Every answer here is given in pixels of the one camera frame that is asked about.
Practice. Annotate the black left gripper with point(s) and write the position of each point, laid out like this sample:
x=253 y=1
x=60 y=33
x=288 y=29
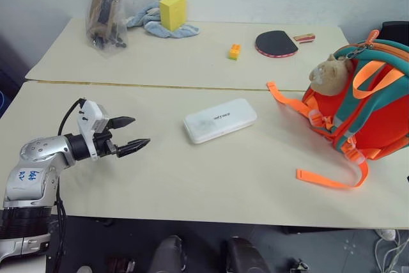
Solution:
x=103 y=146

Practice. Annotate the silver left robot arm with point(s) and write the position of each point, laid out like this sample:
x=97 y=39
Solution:
x=35 y=154

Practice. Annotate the white plastic case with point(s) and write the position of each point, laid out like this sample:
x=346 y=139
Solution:
x=220 y=120

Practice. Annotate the orange and teal backpack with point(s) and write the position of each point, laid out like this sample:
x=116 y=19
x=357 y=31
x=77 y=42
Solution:
x=370 y=110

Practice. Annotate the clear plastic bag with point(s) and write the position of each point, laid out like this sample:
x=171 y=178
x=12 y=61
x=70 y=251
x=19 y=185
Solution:
x=105 y=46

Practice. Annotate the light blue towel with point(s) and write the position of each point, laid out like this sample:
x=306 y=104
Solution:
x=153 y=23

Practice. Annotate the brown and black bagged device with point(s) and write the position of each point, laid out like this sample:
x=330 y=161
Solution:
x=102 y=11

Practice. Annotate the dark rounded shape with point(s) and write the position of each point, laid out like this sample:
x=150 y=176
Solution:
x=169 y=255
x=244 y=257

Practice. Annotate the yellow rectangular block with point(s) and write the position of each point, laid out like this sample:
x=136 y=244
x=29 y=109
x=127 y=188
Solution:
x=171 y=11

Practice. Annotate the black table tennis paddle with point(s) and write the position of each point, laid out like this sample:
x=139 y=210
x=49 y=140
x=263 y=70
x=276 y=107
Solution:
x=274 y=44

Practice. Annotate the tan plush animal toy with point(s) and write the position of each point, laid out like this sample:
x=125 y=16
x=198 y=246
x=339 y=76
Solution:
x=330 y=76

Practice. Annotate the white power adapter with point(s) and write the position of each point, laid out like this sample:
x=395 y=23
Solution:
x=386 y=234

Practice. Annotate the black chair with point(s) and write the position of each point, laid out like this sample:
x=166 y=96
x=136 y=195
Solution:
x=396 y=31

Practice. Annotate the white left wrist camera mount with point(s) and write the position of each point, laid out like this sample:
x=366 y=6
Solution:
x=91 y=113

